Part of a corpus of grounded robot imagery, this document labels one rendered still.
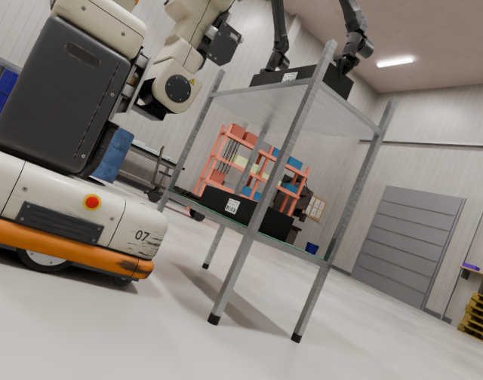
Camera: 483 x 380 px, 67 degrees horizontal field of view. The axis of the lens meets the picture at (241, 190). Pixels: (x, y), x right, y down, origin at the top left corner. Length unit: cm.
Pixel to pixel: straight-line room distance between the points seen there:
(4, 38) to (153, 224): 890
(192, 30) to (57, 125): 66
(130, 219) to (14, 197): 32
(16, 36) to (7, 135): 881
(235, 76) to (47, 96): 1022
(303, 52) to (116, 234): 1190
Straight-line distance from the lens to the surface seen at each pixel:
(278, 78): 188
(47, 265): 121
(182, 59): 146
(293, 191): 1000
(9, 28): 998
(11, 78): 586
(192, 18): 155
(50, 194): 115
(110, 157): 639
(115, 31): 123
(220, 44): 152
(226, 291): 130
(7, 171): 114
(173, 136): 1036
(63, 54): 119
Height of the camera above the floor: 38
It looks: 4 degrees up
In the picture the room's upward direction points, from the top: 23 degrees clockwise
